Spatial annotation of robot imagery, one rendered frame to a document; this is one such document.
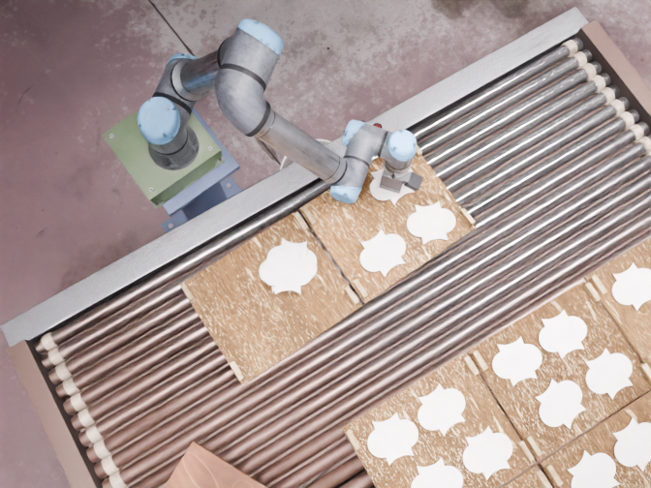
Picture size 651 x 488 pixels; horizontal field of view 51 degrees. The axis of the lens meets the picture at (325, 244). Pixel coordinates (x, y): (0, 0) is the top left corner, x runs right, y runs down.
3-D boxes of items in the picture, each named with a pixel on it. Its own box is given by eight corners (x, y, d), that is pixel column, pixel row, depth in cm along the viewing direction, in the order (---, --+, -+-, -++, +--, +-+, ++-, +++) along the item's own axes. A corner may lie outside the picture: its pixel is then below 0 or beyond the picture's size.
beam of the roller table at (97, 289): (8, 328, 206) (-2, 325, 200) (570, 15, 234) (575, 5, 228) (19, 352, 204) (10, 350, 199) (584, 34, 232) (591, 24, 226)
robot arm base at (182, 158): (139, 145, 210) (130, 134, 200) (177, 114, 212) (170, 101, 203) (171, 180, 208) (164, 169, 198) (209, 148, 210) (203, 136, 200)
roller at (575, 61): (44, 356, 202) (38, 354, 197) (580, 52, 228) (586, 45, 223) (51, 371, 201) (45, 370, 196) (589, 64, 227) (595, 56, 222)
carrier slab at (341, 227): (298, 210, 209) (298, 208, 208) (408, 139, 215) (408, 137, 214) (364, 304, 202) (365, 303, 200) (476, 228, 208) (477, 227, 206)
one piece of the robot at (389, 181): (421, 184, 189) (414, 202, 205) (430, 155, 191) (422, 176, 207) (380, 171, 190) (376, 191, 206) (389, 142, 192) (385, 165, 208)
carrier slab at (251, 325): (180, 286, 203) (179, 285, 201) (296, 212, 209) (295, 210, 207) (243, 385, 196) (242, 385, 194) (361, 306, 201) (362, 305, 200)
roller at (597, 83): (58, 386, 200) (52, 385, 195) (599, 76, 226) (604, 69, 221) (66, 401, 199) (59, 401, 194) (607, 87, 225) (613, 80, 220)
